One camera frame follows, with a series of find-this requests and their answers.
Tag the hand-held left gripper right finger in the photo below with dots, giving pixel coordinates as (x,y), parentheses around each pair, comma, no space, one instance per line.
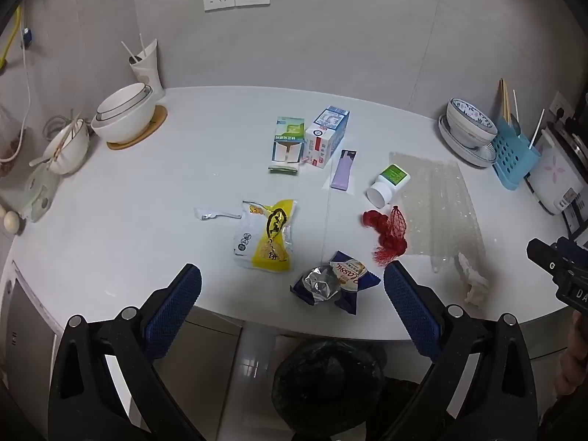
(411,312)

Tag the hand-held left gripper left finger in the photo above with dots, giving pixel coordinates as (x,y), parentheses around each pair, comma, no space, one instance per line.
(172,312)

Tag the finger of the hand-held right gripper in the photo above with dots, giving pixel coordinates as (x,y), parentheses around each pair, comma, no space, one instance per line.
(544,257)

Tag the clear bubble wrap sheet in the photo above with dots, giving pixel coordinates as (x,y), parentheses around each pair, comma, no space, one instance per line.
(441,206)

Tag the black mesh trash bin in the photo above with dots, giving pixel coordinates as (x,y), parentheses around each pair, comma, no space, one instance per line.
(328,390)

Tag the yellow snack packet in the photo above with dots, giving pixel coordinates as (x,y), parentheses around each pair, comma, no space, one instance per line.
(271,234)

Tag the white pill bottle green label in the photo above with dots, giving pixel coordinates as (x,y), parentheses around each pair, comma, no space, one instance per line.
(388,183)

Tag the blue white milk carton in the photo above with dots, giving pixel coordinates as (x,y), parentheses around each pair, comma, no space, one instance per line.
(326,135)

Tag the green white paper carton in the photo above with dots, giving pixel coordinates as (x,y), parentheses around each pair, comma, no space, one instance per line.
(287,142)

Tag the person's right hand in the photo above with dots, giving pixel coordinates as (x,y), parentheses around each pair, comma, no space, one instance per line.
(578,353)

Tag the black white appliance box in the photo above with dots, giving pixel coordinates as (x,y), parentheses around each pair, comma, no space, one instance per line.
(576,213)

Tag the crumpled white tissue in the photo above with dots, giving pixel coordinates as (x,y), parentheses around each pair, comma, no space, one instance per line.
(473,282)

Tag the blue foil snack wrapper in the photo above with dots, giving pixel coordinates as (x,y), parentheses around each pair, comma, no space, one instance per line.
(337,282)

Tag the red mesh net bag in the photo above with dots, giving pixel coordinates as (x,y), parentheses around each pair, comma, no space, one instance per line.
(390,234)

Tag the white floral rice cooker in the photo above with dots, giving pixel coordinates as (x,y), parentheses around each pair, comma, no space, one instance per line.
(556,170)

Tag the blue plastic utensil rack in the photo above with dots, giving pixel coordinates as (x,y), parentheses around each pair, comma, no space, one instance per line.
(512,158)

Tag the clear plastic spoon wrapper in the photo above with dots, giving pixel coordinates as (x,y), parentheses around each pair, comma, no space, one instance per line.
(216,214)

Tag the blue patterned white plate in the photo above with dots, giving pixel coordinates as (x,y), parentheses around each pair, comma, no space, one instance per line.
(477,156)

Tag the thin white straw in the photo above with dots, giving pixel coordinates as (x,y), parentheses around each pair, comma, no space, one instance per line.
(516,105)
(536,128)

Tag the metal spoon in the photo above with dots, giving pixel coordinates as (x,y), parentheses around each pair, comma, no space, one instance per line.
(516,126)

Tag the blue patterned white bowl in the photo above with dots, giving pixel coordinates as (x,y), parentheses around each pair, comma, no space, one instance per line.
(468,124)

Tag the purple sachet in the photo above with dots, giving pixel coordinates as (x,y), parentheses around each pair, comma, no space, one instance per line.
(343,172)

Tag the wooden chopsticks pair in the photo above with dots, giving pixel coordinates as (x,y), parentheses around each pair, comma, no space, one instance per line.
(505,99)

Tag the green white plastic board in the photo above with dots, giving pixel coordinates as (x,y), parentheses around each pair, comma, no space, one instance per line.
(39,193)

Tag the beige egg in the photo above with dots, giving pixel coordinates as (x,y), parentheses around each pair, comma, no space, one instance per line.
(12,223)

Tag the round wooden coaster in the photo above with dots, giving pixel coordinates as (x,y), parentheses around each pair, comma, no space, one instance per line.
(156,124)

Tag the white bowl with chopsticks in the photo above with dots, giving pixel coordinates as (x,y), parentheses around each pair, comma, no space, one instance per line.
(69,149)

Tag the small white bowl dark rim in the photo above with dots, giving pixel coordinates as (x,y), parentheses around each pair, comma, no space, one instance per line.
(124,99)

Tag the white slanted utensil cup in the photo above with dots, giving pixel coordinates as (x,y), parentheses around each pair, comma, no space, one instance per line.
(149,73)

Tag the white stick in cup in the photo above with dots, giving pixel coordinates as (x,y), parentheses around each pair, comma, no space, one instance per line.
(129,51)
(142,45)

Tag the blue plug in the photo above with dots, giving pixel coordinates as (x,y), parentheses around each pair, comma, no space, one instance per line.
(26,36)

